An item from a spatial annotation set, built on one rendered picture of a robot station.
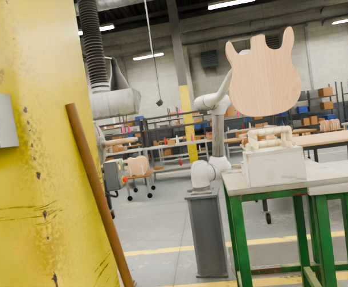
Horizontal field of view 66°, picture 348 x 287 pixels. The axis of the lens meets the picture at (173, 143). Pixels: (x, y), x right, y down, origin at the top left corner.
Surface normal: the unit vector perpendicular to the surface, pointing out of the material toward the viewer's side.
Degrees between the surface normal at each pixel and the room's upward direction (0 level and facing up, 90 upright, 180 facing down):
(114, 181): 90
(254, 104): 91
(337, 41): 90
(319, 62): 90
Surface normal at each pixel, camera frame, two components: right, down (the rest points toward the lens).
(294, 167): -0.12, 0.07
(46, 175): 0.98, -0.14
